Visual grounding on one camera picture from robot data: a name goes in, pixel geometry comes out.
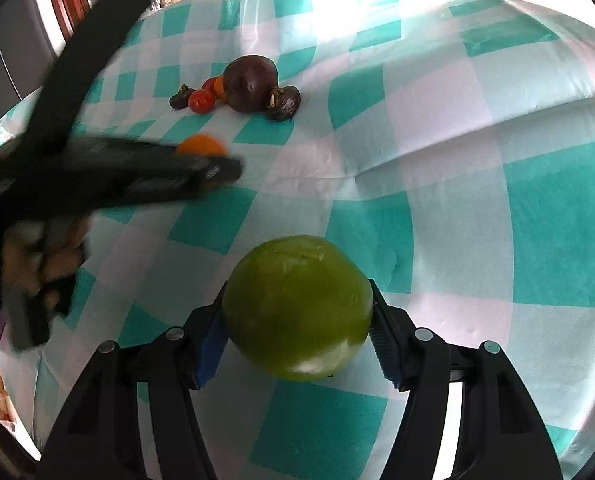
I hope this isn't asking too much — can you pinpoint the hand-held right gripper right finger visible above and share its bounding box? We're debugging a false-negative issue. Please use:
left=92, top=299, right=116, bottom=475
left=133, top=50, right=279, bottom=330
left=367, top=280, right=563, bottom=480

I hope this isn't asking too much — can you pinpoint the wooden door frame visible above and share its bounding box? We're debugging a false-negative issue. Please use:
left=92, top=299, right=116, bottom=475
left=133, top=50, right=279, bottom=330
left=52, top=0, right=96, bottom=43

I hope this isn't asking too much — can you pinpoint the large green citrus fruit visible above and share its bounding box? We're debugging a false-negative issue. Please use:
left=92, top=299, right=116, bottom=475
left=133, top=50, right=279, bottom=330
left=222, top=235, right=374, bottom=382

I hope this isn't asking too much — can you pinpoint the person's left hand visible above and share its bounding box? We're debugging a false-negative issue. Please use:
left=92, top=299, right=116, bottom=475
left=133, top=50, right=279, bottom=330
left=2, top=215, right=89, bottom=297

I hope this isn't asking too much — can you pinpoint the dark grey refrigerator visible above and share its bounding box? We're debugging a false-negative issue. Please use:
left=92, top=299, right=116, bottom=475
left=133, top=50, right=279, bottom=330
left=0, top=0, right=73, bottom=156

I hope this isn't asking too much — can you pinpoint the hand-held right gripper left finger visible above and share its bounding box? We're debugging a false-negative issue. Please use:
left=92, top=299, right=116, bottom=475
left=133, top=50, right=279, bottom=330
left=35, top=280, right=228, bottom=480

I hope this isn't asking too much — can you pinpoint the teal white checked tablecloth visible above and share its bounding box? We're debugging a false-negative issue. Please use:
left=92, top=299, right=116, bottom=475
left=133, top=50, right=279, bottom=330
left=0, top=0, right=595, bottom=480

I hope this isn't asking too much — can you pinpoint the large wrinkled brown fruit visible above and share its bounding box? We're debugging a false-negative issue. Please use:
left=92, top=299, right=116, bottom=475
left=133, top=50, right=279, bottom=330
left=265, top=85, right=301, bottom=122

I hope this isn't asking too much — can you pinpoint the dark purple round fruit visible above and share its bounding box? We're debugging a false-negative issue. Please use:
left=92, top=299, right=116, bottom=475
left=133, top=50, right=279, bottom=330
left=224, top=55, right=279, bottom=114

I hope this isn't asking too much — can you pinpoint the small wrinkled brown fruit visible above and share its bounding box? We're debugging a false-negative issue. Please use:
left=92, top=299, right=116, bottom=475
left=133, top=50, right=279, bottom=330
left=170, top=85, right=194, bottom=110

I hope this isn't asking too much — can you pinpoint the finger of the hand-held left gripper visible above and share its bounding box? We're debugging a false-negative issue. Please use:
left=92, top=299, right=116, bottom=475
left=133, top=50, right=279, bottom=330
left=68, top=136, right=243, bottom=211
left=25, top=0, right=151, bottom=147

